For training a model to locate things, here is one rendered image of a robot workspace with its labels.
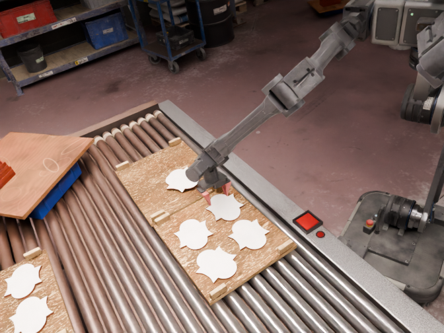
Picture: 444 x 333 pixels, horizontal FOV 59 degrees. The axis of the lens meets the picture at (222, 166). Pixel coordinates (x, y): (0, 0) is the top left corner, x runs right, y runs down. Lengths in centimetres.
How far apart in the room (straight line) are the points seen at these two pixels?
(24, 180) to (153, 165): 54
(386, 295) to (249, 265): 42
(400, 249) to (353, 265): 95
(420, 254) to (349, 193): 79
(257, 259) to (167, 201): 47
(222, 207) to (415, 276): 112
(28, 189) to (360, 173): 223
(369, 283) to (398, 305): 10
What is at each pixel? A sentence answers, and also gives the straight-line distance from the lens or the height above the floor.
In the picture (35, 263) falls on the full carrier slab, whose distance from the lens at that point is 160.
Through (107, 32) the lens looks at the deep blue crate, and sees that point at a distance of 568.
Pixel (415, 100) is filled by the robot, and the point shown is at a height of 117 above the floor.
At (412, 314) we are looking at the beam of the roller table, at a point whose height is 92.
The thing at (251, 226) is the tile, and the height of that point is 94.
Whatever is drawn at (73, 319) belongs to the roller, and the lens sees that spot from 140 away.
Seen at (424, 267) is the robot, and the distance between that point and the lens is 226.
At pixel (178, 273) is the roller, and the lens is 136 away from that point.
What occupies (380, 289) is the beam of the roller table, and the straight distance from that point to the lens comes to 131.
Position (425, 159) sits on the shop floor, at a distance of 327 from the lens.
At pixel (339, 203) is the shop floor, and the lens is 281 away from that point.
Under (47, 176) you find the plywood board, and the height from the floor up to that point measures 104.
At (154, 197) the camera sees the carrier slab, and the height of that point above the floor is 94.
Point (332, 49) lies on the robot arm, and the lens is 128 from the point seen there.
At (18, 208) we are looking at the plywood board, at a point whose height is 104.
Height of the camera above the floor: 199
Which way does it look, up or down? 39 degrees down
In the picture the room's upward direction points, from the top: 10 degrees counter-clockwise
